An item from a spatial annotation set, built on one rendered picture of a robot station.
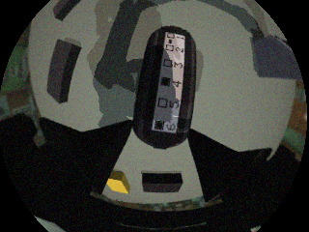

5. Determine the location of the yellow rectangular block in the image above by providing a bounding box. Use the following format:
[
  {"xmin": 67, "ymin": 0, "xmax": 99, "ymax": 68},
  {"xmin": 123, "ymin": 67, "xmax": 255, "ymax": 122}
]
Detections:
[{"xmin": 107, "ymin": 171, "xmax": 130, "ymax": 193}]

